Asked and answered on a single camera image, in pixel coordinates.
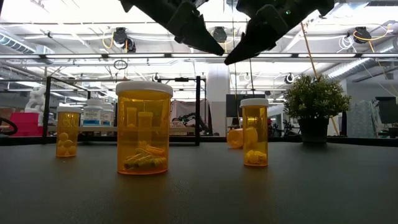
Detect silver ventilation duct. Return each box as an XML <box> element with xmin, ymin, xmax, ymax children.
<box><xmin>323</xmin><ymin>37</ymin><xmax>398</xmax><ymax>79</ymax></box>
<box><xmin>0</xmin><ymin>30</ymin><xmax>55</xmax><ymax>56</ymax></box>

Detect small amber pill bottle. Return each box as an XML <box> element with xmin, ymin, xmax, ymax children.
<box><xmin>239</xmin><ymin>98</ymin><xmax>270</xmax><ymax>168</ymax></box>
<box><xmin>55</xmin><ymin>106</ymin><xmax>82</xmax><ymax>158</ymax></box>

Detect green potted plant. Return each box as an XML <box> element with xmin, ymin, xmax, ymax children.
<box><xmin>282</xmin><ymin>73</ymin><xmax>353</xmax><ymax>144</ymax></box>

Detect orange extension cable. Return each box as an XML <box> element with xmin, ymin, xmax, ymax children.
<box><xmin>299</xmin><ymin>21</ymin><xmax>340</xmax><ymax>136</ymax></box>

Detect patterned grey cloth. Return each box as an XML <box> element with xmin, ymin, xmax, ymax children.
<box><xmin>346</xmin><ymin>100</ymin><xmax>382</xmax><ymax>138</ymax></box>

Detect black computer monitor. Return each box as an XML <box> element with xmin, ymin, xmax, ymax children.
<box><xmin>226</xmin><ymin>93</ymin><xmax>267</xmax><ymax>118</ymax></box>
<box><xmin>374</xmin><ymin>96</ymin><xmax>398</xmax><ymax>124</ymax></box>

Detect white foam figure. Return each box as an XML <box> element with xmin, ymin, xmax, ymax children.
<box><xmin>24</xmin><ymin>86</ymin><xmax>47</xmax><ymax>114</ymax></box>

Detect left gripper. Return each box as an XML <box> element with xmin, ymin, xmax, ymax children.
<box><xmin>119</xmin><ymin>0</ymin><xmax>225</xmax><ymax>57</ymax></box>

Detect white medicine bottle blue label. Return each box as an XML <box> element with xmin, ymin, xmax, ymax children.
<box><xmin>82</xmin><ymin>99</ymin><xmax>104</xmax><ymax>127</ymax></box>
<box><xmin>101</xmin><ymin>103</ymin><xmax>115</xmax><ymax>127</ymax></box>

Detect large amber pill bottle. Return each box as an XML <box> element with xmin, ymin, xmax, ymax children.
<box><xmin>115</xmin><ymin>80</ymin><xmax>174</xmax><ymax>175</ymax></box>
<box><xmin>226</xmin><ymin>128</ymin><xmax>246</xmax><ymax>149</ymax></box>

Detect red storage bin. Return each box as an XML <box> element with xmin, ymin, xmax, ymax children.
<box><xmin>10</xmin><ymin>112</ymin><xmax>44</xmax><ymax>137</ymax></box>

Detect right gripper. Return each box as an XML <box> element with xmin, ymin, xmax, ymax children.
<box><xmin>224</xmin><ymin>0</ymin><xmax>335</xmax><ymax>65</ymax></box>

